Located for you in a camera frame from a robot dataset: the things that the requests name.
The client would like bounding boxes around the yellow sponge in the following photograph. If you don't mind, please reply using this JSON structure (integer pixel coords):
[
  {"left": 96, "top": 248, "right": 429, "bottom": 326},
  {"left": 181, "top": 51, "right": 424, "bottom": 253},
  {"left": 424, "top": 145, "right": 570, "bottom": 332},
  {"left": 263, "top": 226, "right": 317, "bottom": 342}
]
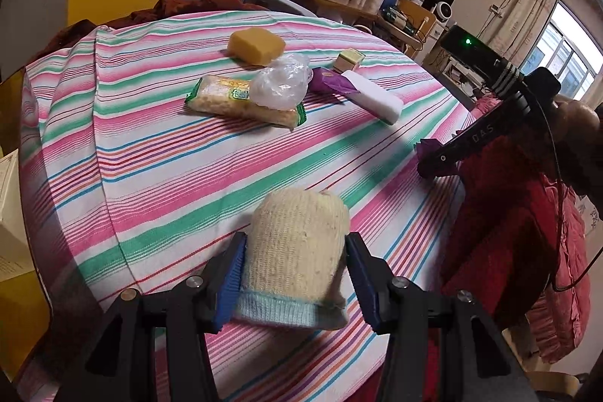
[{"left": 227, "top": 28, "right": 286, "bottom": 66}]

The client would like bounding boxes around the small yellow box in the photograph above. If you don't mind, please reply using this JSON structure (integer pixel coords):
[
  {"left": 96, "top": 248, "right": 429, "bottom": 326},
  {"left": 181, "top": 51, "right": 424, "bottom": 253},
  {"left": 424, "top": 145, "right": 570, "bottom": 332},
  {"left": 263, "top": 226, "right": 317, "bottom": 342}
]
[{"left": 335, "top": 48, "right": 366, "bottom": 74}]

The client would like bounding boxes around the white plastic bag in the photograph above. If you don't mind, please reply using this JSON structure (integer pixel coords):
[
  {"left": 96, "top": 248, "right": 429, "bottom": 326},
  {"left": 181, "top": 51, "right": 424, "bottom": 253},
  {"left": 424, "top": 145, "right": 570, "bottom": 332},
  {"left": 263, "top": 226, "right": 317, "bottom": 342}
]
[{"left": 249, "top": 52, "right": 314, "bottom": 111}]

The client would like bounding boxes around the striped tablecloth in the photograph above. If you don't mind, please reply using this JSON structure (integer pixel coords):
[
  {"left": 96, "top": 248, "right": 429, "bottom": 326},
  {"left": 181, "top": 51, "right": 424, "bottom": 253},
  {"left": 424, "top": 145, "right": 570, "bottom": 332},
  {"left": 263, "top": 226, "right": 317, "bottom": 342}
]
[{"left": 19, "top": 11, "right": 476, "bottom": 402}]

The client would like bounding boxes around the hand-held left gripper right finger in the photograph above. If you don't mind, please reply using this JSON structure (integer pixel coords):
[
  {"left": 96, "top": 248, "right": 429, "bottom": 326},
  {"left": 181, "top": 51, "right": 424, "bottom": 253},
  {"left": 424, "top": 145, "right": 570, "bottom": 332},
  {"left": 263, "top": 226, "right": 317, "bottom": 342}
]
[{"left": 345, "top": 232, "right": 542, "bottom": 402}]

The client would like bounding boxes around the white foam block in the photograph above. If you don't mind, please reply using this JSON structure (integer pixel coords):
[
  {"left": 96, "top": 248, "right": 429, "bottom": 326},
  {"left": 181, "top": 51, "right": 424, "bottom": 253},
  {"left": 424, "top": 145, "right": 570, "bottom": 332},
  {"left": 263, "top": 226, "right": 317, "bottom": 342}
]
[{"left": 340, "top": 70, "right": 404, "bottom": 123}]

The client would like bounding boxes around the white storage rack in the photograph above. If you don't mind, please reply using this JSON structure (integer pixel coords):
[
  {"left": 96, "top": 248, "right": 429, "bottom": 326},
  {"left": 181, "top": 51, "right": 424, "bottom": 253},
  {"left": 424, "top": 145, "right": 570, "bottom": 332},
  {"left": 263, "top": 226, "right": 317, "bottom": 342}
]
[{"left": 436, "top": 49, "right": 495, "bottom": 111}]

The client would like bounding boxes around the person's right hand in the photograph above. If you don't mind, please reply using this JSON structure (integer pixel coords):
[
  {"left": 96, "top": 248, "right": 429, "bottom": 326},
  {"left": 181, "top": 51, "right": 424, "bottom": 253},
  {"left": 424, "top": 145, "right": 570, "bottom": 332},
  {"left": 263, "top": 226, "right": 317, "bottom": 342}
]
[{"left": 556, "top": 99, "right": 603, "bottom": 148}]

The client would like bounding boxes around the purple packet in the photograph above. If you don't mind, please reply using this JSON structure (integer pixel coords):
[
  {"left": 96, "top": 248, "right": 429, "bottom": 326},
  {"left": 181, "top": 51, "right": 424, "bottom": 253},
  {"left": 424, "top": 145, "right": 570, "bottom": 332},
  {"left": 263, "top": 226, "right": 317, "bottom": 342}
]
[{"left": 308, "top": 67, "right": 361, "bottom": 99}]

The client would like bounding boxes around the person's red jacket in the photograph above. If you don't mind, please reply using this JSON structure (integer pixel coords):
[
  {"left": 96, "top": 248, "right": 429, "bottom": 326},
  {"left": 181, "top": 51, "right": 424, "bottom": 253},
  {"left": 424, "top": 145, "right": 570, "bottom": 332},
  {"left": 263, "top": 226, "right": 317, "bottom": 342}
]
[{"left": 436, "top": 96, "right": 592, "bottom": 365}]

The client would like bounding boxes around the green edged snack packet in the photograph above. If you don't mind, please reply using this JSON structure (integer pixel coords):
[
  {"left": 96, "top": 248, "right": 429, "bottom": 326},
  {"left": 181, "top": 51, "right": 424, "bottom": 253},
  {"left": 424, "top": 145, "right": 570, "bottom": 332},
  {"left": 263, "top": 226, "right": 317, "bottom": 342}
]
[{"left": 185, "top": 75, "right": 307, "bottom": 130}]

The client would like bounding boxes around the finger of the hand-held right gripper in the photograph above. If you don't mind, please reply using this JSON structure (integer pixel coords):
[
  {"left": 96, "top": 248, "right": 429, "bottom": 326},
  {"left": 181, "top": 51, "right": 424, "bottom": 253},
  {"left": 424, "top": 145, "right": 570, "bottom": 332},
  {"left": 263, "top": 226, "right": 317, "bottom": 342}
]
[
  {"left": 413, "top": 138, "right": 446, "bottom": 160},
  {"left": 417, "top": 154, "right": 465, "bottom": 181}
]

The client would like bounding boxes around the yellow wooden cabinet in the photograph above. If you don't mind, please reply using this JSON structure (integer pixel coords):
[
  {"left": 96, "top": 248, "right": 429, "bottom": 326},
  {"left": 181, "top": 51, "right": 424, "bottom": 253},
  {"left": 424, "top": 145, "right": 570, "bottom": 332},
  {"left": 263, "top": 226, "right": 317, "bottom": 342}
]
[{"left": 386, "top": 0, "right": 436, "bottom": 54}]

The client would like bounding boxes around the brown crumpled cloth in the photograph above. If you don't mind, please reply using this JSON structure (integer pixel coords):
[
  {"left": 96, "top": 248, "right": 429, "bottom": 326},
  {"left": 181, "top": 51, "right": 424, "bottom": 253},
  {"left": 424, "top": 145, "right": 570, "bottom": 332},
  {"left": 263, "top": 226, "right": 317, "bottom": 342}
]
[{"left": 35, "top": 0, "right": 269, "bottom": 59}]

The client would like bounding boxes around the cream cardboard box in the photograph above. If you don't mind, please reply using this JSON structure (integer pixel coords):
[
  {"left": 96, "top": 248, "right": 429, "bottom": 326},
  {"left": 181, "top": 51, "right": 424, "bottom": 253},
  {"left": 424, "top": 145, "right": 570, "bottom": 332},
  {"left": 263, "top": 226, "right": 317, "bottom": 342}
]
[{"left": 0, "top": 149, "right": 34, "bottom": 283}]

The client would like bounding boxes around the cream knitted sock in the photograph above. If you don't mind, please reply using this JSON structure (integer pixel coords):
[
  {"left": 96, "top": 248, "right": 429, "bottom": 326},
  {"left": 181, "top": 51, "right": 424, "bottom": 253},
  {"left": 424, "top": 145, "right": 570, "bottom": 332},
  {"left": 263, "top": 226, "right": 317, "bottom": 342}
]
[{"left": 233, "top": 188, "right": 352, "bottom": 330}]

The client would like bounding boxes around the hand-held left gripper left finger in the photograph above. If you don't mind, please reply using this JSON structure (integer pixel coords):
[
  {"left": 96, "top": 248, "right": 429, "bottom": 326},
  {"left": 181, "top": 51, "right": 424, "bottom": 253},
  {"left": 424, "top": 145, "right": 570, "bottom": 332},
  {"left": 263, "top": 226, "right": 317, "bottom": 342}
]
[{"left": 55, "top": 233, "right": 248, "bottom": 402}]

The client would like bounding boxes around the black cable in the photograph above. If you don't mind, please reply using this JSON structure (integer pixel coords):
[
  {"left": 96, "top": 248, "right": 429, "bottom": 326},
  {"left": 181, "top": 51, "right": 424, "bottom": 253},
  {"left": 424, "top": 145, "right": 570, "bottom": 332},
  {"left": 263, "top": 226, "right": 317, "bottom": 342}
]
[{"left": 520, "top": 89, "right": 603, "bottom": 292}]

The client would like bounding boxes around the barred window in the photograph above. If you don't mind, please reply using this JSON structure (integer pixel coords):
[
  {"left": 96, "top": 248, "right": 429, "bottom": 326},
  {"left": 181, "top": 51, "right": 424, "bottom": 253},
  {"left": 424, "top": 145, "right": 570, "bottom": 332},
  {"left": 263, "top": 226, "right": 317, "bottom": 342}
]
[{"left": 523, "top": 2, "right": 599, "bottom": 101}]

